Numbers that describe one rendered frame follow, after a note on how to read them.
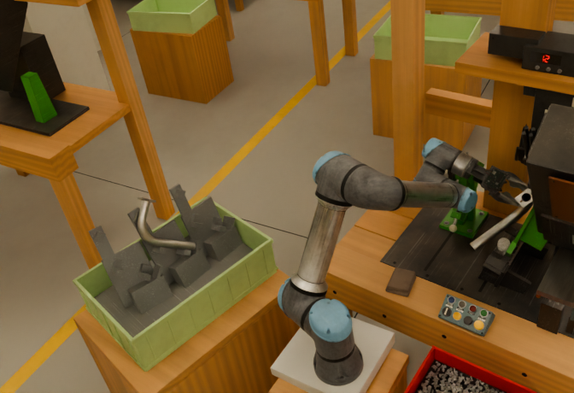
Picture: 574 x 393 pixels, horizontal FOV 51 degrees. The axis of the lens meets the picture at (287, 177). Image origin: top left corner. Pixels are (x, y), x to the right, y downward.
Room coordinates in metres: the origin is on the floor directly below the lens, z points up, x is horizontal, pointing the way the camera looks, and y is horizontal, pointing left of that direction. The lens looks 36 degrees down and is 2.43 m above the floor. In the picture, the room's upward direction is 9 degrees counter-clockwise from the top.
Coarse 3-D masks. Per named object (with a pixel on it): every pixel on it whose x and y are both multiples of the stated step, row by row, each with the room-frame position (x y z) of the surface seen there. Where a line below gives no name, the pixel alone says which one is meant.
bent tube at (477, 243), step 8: (528, 192) 1.39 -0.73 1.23; (520, 200) 1.38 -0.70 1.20; (528, 200) 1.45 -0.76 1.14; (520, 208) 1.44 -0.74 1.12; (528, 208) 1.42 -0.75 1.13; (512, 216) 1.44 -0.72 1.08; (520, 216) 1.44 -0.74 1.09; (496, 224) 1.45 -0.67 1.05; (504, 224) 1.44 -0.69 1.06; (488, 232) 1.43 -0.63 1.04; (496, 232) 1.43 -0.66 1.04; (480, 240) 1.42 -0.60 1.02; (488, 240) 1.42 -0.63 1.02
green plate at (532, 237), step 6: (528, 216) 1.28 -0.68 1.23; (534, 216) 1.28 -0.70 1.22; (528, 222) 1.28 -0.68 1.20; (534, 222) 1.28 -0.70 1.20; (522, 228) 1.29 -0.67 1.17; (528, 228) 1.29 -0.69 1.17; (534, 228) 1.28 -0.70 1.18; (522, 234) 1.30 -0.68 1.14; (528, 234) 1.29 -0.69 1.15; (534, 234) 1.28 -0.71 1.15; (540, 234) 1.27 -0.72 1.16; (516, 240) 1.30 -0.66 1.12; (522, 240) 1.30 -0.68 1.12; (528, 240) 1.29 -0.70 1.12; (534, 240) 1.28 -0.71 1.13; (540, 240) 1.26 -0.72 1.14; (546, 240) 1.25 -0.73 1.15; (534, 246) 1.27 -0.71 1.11; (540, 246) 1.26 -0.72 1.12
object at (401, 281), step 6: (396, 270) 1.43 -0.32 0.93; (402, 270) 1.43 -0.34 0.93; (408, 270) 1.43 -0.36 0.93; (396, 276) 1.41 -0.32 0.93; (402, 276) 1.40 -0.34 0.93; (408, 276) 1.40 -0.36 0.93; (414, 276) 1.41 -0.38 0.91; (390, 282) 1.38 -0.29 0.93; (396, 282) 1.38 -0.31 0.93; (402, 282) 1.37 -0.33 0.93; (408, 282) 1.37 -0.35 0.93; (390, 288) 1.36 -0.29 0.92; (396, 288) 1.36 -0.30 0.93; (402, 288) 1.35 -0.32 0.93; (408, 288) 1.35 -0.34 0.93; (396, 294) 1.35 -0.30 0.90; (402, 294) 1.34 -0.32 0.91; (408, 294) 1.34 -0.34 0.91
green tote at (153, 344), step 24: (264, 240) 1.68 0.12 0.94; (240, 264) 1.56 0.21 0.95; (264, 264) 1.62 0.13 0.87; (96, 288) 1.63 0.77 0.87; (216, 288) 1.49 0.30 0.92; (240, 288) 1.55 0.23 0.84; (96, 312) 1.50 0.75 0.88; (168, 312) 1.37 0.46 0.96; (192, 312) 1.42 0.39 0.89; (216, 312) 1.47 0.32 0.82; (120, 336) 1.36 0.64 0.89; (144, 336) 1.30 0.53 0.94; (168, 336) 1.35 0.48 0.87; (192, 336) 1.40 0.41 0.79; (144, 360) 1.29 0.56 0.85
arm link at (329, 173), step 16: (320, 160) 1.39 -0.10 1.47; (336, 160) 1.36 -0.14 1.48; (352, 160) 1.35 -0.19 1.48; (320, 176) 1.35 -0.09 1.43; (336, 176) 1.31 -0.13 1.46; (320, 192) 1.33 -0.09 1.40; (336, 192) 1.30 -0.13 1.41; (320, 208) 1.32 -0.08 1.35; (336, 208) 1.29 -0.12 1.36; (320, 224) 1.29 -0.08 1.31; (336, 224) 1.29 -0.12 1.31; (320, 240) 1.27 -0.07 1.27; (336, 240) 1.28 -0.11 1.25; (304, 256) 1.28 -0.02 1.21; (320, 256) 1.25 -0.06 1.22; (304, 272) 1.25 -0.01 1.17; (320, 272) 1.24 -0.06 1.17; (288, 288) 1.26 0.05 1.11; (304, 288) 1.22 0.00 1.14; (320, 288) 1.22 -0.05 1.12; (288, 304) 1.22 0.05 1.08; (304, 304) 1.19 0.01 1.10
